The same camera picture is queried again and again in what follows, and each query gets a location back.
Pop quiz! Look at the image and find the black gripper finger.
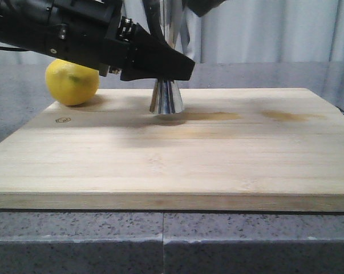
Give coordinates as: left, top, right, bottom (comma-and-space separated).
187, 0, 225, 17
120, 23, 195, 81

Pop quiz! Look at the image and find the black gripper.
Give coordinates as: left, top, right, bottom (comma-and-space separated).
0, 1, 129, 76

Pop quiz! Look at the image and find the steel double jigger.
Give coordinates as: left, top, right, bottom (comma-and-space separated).
144, 1, 184, 115

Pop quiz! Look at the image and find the yellow lemon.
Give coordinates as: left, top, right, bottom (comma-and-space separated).
45, 59, 99, 106

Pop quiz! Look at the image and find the grey curtain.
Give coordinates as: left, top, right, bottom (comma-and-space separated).
0, 0, 344, 65

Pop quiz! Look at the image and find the wooden cutting board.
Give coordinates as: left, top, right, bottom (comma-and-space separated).
0, 88, 344, 212

